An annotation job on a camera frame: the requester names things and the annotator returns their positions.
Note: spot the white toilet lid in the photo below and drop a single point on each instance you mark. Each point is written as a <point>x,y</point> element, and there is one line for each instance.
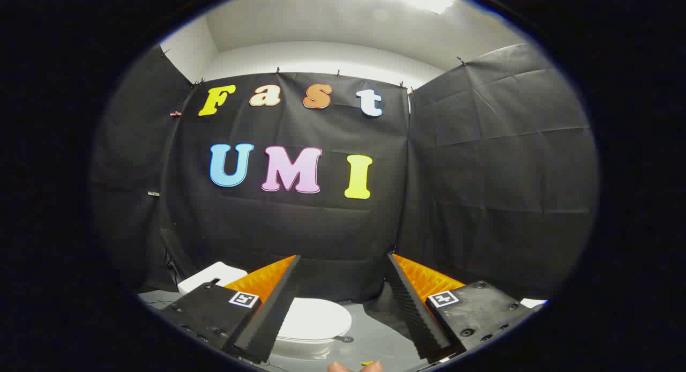
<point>316,318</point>

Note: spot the black backdrop cloth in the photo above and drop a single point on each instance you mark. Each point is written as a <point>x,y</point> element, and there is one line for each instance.
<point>300,227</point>

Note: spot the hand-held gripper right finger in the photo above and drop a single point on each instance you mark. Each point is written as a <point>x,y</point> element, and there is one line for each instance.
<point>415,313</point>

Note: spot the white flat object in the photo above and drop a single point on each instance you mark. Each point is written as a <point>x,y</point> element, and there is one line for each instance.
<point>533,303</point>

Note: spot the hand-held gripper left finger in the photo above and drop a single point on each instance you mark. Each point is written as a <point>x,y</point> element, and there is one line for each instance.
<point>278,307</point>

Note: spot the black lid pull tab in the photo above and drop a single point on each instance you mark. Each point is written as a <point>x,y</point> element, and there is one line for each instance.
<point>344,339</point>

